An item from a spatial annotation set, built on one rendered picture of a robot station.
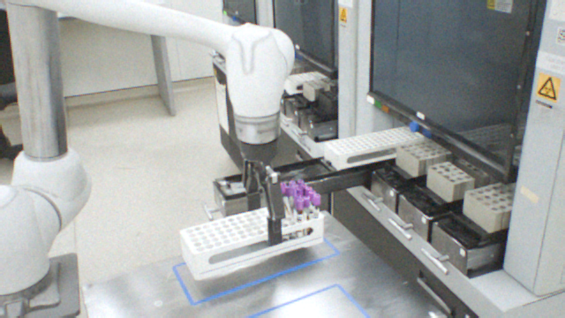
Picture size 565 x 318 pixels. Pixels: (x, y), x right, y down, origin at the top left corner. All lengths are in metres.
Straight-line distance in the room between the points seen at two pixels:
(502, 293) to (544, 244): 0.15
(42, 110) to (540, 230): 1.13
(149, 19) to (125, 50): 3.85
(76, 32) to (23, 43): 3.57
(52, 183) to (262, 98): 0.65
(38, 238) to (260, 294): 0.55
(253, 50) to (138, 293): 0.55
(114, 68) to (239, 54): 4.03
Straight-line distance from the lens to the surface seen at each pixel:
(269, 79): 0.98
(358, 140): 1.67
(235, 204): 1.48
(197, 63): 5.07
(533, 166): 1.20
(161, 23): 1.12
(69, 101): 5.04
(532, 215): 1.24
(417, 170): 1.52
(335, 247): 1.24
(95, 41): 4.92
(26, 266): 1.37
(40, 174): 1.43
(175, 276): 1.20
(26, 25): 1.32
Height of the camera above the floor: 1.53
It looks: 26 degrees down
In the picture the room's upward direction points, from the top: 3 degrees counter-clockwise
